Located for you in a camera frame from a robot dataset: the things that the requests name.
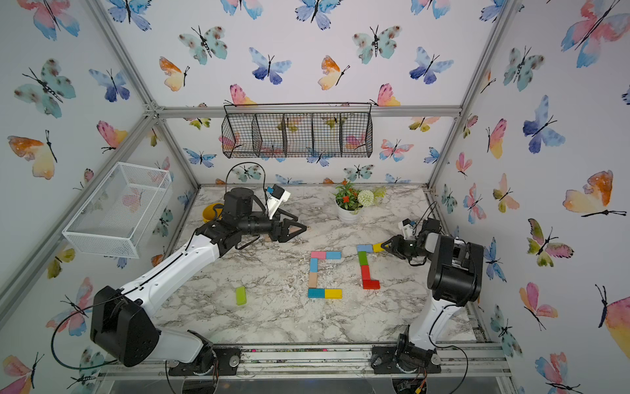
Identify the black wire wall basket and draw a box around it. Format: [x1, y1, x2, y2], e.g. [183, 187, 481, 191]
[220, 102, 373, 159]

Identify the sky blue short block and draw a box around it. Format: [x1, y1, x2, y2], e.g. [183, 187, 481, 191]
[326, 251, 342, 260]

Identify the red building block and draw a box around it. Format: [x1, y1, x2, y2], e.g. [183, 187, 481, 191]
[363, 279, 381, 290]
[360, 265, 371, 281]

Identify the small yellow building block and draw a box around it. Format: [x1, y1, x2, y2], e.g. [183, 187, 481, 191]
[324, 289, 344, 300]

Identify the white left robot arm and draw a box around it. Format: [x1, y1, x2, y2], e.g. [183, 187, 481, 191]
[90, 185, 307, 375]

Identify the pale blue building block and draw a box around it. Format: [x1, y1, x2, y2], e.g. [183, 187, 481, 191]
[356, 245, 374, 254]

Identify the teal building block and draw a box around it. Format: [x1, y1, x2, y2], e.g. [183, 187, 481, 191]
[308, 288, 326, 299]

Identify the white mesh wall basket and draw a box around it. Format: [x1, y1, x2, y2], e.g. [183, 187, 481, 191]
[62, 162, 172, 259]

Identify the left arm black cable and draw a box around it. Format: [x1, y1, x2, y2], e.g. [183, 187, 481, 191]
[50, 161, 269, 371]

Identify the white flower pot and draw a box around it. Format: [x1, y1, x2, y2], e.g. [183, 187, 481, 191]
[336, 205, 363, 223]

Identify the natural wood building block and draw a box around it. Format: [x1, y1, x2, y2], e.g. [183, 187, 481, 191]
[308, 272, 318, 289]

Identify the artificial green flower plant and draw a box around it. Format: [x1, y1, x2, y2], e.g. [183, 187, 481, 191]
[335, 179, 387, 213]

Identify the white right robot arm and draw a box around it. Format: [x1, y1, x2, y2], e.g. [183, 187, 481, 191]
[382, 218, 484, 373]

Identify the yellow cup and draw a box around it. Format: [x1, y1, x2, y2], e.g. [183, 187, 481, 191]
[202, 203, 223, 223]

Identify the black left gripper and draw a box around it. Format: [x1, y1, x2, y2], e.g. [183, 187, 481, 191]
[237, 209, 305, 244]

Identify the light blue building block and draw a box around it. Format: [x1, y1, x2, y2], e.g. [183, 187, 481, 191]
[309, 258, 319, 274]

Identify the yellow long building block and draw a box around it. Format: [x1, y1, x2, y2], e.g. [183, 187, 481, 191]
[372, 243, 385, 253]

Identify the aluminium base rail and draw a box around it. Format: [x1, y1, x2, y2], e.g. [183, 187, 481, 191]
[97, 343, 513, 380]

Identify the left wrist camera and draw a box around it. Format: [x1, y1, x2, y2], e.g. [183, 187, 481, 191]
[266, 185, 290, 219]

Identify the light green building block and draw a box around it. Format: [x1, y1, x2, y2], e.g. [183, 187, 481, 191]
[236, 287, 247, 306]

